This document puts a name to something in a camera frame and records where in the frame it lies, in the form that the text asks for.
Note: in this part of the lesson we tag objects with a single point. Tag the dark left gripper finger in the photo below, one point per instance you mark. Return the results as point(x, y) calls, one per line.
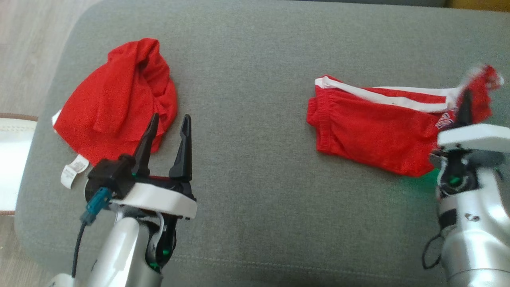
point(183, 157)
point(144, 151)

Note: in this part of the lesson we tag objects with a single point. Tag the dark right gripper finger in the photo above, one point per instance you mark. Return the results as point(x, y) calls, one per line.
point(465, 109)

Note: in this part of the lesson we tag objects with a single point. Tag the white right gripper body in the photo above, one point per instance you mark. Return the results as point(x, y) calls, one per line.
point(474, 138)

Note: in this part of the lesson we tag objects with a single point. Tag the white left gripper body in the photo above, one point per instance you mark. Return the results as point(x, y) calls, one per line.
point(159, 198)

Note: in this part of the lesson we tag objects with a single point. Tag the red shirt with white sleeves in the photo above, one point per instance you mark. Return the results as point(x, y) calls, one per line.
point(115, 103)

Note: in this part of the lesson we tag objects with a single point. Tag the red Bulls 23 shorts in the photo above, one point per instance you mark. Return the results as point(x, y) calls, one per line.
point(370, 131)

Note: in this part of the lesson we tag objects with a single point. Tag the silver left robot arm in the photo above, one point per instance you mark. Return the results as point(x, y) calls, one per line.
point(117, 255)

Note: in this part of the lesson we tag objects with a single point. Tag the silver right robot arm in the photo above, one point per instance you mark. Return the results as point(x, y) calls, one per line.
point(474, 231)

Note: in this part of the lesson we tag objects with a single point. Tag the grey fabric sofa seat cushion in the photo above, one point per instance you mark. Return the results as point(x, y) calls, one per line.
point(247, 223)

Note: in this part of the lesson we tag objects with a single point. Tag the white basket with brown rim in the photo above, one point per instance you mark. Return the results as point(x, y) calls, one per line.
point(14, 167)

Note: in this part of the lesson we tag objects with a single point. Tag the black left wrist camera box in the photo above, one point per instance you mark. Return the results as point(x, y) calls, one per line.
point(109, 175)

